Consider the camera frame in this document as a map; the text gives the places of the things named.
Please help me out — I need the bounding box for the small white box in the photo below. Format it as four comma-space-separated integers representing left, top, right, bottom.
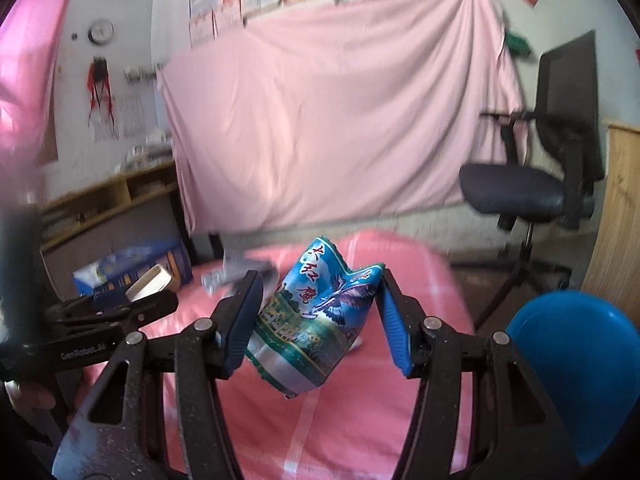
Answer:
125, 264, 174, 302

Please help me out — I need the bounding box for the blue snack bag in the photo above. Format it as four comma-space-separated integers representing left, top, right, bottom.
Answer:
245, 237, 385, 398

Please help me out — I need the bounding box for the blue cardboard box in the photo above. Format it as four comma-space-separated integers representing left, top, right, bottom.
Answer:
73, 240, 193, 310

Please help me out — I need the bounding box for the wooden shelf desk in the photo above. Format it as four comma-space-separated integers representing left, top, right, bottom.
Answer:
41, 160, 195, 299

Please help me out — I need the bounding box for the folded grey newspaper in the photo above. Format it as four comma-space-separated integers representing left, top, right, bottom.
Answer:
201, 252, 279, 295

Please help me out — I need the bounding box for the pink checked table cloth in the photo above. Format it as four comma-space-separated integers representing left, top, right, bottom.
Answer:
81, 228, 476, 480

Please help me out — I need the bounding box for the wooden cabinet panel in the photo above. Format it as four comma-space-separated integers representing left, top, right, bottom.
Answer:
582, 122, 640, 323

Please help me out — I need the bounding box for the pink curtain left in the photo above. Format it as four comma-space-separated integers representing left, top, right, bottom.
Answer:
1, 0, 70, 203

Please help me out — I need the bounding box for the black office chair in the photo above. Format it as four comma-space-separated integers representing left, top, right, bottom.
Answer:
454, 30, 605, 328

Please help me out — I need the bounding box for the red wall ornament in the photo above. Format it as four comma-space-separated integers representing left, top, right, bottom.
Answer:
87, 56, 115, 129

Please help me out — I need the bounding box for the round wall clock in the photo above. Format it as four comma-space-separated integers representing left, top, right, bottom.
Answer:
87, 18, 115, 47

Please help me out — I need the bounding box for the pink hanging wall sheet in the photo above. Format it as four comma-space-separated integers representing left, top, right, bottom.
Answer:
158, 0, 523, 233

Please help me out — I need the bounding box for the green brush on wall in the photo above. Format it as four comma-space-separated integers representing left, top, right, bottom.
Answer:
506, 32, 533, 60

